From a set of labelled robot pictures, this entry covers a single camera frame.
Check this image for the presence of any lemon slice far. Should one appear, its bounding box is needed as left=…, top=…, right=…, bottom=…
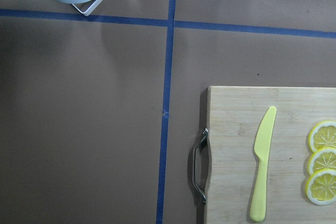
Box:
left=308, top=120, right=335, bottom=153

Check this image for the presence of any wooden cutting board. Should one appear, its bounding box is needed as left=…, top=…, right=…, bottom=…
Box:
left=204, top=86, right=335, bottom=223

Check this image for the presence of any lemon slice middle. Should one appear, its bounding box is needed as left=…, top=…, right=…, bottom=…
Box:
left=307, top=147, right=335, bottom=175

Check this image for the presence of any yellow plastic knife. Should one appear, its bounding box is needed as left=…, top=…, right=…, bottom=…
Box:
left=249, top=106, right=277, bottom=222

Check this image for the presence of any lemon slice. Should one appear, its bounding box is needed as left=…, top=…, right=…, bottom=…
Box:
left=305, top=169, right=335, bottom=206
left=307, top=147, right=335, bottom=175
left=308, top=120, right=335, bottom=153

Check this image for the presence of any lemon slice near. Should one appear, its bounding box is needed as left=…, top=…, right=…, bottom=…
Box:
left=305, top=169, right=335, bottom=206

